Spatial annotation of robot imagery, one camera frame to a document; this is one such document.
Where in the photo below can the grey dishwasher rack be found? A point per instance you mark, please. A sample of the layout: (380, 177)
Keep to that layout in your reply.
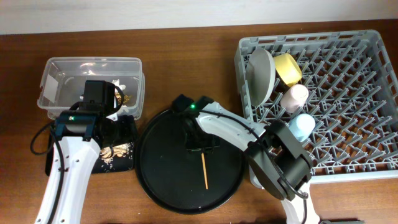
(352, 97)

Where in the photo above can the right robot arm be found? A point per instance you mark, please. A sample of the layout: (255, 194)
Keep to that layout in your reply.
(279, 161)

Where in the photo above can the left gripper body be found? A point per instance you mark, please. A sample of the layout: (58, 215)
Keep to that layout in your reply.
(112, 141)

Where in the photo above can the yellow bowl with food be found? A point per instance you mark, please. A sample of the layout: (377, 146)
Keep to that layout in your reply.
(288, 69)

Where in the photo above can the grey plate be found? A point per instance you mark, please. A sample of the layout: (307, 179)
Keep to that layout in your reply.
(260, 74)

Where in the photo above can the pink cup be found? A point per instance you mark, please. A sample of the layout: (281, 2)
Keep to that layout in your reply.
(294, 98)

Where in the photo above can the blue cup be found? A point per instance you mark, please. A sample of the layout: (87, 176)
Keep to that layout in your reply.
(302, 126)

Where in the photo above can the brown gold snack wrapper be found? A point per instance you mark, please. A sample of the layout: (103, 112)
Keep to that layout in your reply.
(122, 99)

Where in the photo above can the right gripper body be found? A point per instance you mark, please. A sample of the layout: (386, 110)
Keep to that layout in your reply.
(198, 140)

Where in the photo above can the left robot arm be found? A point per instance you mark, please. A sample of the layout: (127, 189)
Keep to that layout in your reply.
(78, 136)

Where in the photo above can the black rectangular tray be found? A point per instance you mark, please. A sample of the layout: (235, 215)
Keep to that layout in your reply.
(121, 164)

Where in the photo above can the round black tray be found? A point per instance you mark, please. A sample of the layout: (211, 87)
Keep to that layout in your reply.
(173, 178)

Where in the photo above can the wooden chopstick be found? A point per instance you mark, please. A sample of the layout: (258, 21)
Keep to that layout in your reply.
(204, 170)

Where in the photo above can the food scraps pile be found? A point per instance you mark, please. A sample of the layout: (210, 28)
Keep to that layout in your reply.
(109, 154)

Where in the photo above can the white tissue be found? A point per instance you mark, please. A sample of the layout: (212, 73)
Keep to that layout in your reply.
(124, 109)
(117, 83)

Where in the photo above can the clear plastic bin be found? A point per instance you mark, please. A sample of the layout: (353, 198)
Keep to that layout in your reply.
(63, 81)

